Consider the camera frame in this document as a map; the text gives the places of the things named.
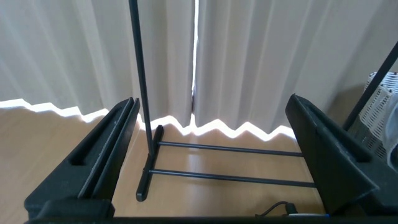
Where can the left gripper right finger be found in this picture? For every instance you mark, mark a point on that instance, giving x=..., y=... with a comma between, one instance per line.
x=339, y=168

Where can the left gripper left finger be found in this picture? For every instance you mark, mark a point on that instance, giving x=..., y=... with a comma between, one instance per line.
x=77, y=174

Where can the white laundry basket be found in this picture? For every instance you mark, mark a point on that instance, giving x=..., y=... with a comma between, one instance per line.
x=377, y=109

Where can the black clothes rack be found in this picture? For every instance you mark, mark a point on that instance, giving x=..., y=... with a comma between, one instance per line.
x=141, y=77

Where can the white curtain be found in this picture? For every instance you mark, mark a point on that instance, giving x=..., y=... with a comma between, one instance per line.
x=248, y=62

